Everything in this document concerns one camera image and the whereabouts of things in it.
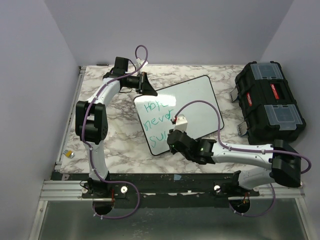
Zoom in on white whiteboard black frame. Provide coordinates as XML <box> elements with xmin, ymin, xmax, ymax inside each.
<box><xmin>133</xmin><ymin>75</ymin><xmax>224</xmax><ymax>156</ymax></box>

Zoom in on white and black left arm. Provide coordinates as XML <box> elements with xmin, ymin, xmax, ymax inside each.
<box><xmin>75</xmin><ymin>57</ymin><xmax>158</xmax><ymax>198</ymax></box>

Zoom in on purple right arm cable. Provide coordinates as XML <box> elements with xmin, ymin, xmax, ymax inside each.
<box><xmin>173</xmin><ymin>99</ymin><xmax>313</xmax><ymax>218</ymax></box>

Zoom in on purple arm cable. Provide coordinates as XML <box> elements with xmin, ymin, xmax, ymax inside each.
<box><xmin>81</xmin><ymin>44</ymin><xmax>150</xmax><ymax>220</ymax></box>
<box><xmin>173</xmin><ymin>99</ymin><xmax>313</xmax><ymax>218</ymax></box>

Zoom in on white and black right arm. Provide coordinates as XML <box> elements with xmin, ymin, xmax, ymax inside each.
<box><xmin>167</xmin><ymin>130</ymin><xmax>301</xmax><ymax>196</ymax></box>

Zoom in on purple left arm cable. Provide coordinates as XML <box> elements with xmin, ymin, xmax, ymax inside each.
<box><xmin>81</xmin><ymin>44</ymin><xmax>150</xmax><ymax>220</ymax></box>

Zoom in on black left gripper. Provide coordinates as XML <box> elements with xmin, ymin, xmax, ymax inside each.
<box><xmin>123</xmin><ymin>71</ymin><xmax>157</xmax><ymax>96</ymax></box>

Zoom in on small yellow grey object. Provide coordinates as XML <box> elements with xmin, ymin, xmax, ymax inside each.
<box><xmin>63</xmin><ymin>149</ymin><xmax>74</xmax><ymax>158</ymax></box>

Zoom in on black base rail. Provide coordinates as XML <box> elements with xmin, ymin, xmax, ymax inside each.
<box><xmin>82</xmin><ymin>172</ymin><xmax>259</xmax><ymax>209</ymax></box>

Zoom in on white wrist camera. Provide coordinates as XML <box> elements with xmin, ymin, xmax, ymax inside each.
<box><xmin>171</xmin><ymin>114</ymin><xmax>188</xmax><ymax>132</ymax></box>
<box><xmin>136</xmin><ymin>57</ymin><xmax>149</xmax><ymax>69</ymax></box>

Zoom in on black plastic toolbox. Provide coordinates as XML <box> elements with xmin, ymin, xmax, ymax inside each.
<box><xmin>229</xmin><ymin>61</ymin><xmax>307</xmax><ymax>145</ymax></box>

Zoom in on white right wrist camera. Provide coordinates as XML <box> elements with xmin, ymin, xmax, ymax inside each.
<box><xmin>171</xmin><ymin>114</ymin><xmax>188</xmax><ymax>132</ymax></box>

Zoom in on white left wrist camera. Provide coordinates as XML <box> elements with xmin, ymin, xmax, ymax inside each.
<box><xmin>136</xmin><ymin>57</ymin><xmax>149</xmax><ymax>69</ymax></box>

